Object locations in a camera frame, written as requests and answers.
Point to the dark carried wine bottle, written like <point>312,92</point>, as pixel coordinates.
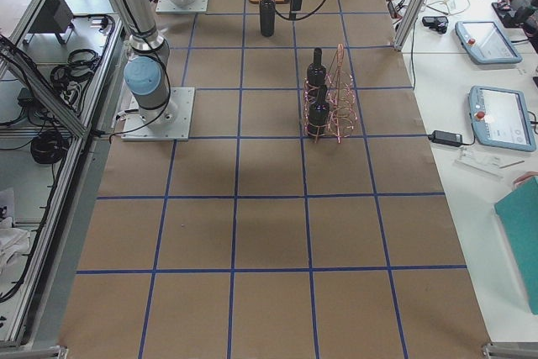
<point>267,15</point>

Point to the dark wine bottle behind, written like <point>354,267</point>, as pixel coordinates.
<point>316,73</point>

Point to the dark wine bottle in basket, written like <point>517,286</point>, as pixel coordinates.
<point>318,113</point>

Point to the far teach pendant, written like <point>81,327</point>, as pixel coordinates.
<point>486,43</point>

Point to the teach pendant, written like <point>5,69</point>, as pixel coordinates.
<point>486,43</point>
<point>499,118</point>

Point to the black power brick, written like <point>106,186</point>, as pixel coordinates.
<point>445,138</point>

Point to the near teach pendant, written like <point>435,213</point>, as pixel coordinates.
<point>499,118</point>

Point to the clear acrylic piece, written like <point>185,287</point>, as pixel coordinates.
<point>479,161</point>

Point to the teal box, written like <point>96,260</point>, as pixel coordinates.
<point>518,214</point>

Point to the copper wire bottle basket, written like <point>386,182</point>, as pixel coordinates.
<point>342,119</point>

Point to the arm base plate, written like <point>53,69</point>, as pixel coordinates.
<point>171,123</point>
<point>182,6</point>

